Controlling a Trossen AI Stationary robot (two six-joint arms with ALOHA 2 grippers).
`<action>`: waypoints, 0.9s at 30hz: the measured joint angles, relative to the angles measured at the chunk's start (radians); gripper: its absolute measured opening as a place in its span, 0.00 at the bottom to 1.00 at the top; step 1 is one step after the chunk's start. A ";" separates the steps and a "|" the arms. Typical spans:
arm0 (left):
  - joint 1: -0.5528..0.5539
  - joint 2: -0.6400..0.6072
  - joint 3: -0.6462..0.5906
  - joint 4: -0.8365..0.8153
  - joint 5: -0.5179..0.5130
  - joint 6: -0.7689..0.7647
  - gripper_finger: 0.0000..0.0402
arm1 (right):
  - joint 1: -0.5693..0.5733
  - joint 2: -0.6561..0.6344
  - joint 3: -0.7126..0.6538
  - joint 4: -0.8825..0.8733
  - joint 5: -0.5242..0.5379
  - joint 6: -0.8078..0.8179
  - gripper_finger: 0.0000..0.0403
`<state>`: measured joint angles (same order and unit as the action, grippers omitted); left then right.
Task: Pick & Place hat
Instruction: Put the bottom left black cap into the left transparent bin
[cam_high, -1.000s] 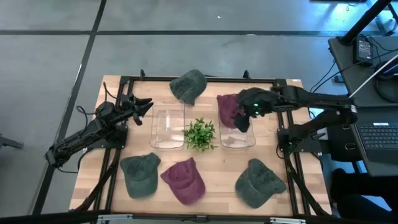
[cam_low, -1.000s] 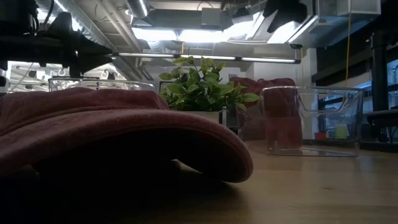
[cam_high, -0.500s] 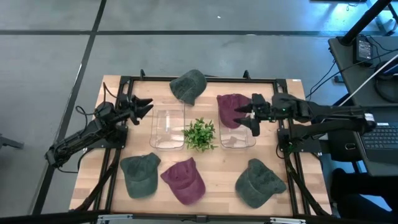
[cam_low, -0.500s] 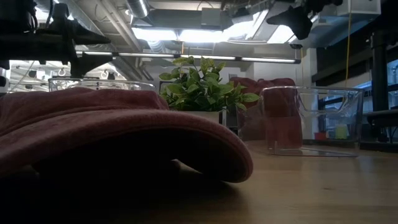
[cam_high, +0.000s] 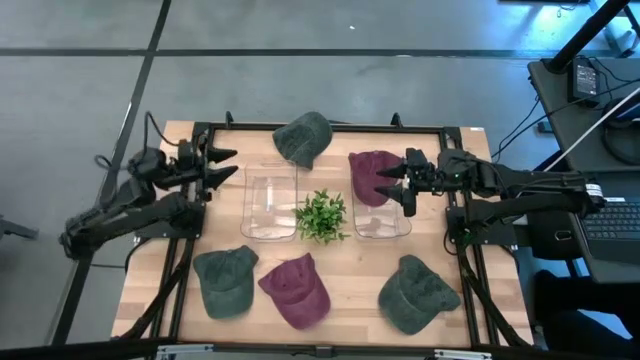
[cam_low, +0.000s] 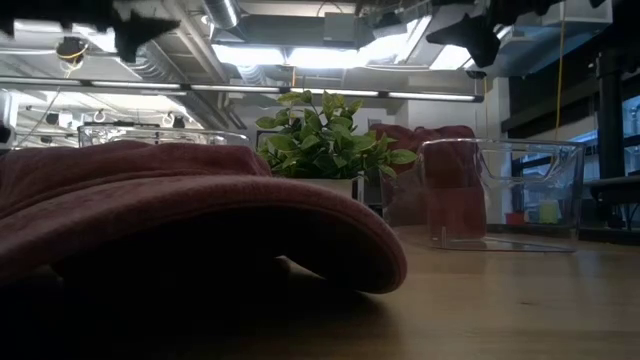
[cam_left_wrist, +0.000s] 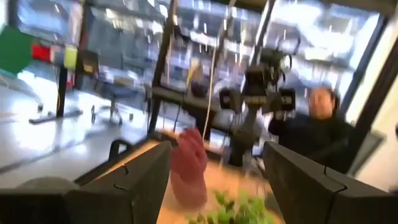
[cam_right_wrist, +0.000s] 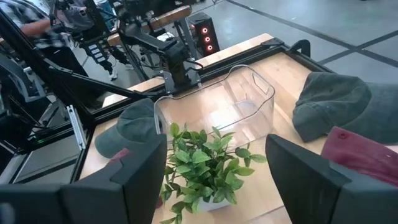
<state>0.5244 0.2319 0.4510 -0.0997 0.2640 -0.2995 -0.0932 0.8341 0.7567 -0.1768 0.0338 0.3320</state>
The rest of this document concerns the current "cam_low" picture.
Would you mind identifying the white square plant pot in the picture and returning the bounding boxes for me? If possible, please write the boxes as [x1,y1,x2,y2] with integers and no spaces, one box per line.
[287,175,366,204]

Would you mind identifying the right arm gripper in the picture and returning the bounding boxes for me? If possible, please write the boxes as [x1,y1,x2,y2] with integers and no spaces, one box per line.
[425,0,607,69]

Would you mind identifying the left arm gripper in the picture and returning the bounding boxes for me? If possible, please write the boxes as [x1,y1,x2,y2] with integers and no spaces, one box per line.
[0,0,182,64]

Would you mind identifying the clear plastic bin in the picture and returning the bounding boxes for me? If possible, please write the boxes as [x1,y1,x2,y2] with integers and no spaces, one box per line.
[77,123,251,149]
[382,138,586,253]

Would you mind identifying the yellow-green cup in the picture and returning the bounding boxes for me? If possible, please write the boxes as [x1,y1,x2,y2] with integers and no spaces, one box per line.
[538,199,559,225]

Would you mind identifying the black pillar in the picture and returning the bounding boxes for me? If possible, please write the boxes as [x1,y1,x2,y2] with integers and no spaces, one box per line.
[596,47,626,181]

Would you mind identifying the dark side desk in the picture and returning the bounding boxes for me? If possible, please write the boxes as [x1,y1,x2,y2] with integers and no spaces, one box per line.
[584,174,640,246]

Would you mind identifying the grey ceiling box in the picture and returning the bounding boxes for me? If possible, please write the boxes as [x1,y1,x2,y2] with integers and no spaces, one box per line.
[323,12,358,44]

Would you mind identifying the long ceiling light bar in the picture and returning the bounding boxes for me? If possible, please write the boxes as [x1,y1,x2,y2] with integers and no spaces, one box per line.
[0,75,485,104]

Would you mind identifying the ceiling cable reel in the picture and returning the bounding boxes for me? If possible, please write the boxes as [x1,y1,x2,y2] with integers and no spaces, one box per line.
[55,36,91,66]

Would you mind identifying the maroon baseball cap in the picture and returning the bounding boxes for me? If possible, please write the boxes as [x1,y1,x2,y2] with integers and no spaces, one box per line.
[0,139,409,301]
[369,123,489,242]

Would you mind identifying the silver ventilation duct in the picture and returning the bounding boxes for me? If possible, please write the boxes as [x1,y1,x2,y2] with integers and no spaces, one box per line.
[202,0,241,30]

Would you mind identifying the green artificial plant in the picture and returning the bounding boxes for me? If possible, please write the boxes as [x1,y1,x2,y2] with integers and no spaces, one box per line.
[254,89,419,181]

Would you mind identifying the yellow hanging cable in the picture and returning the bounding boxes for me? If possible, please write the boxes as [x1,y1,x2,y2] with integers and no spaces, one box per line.
[553,0,567,142]

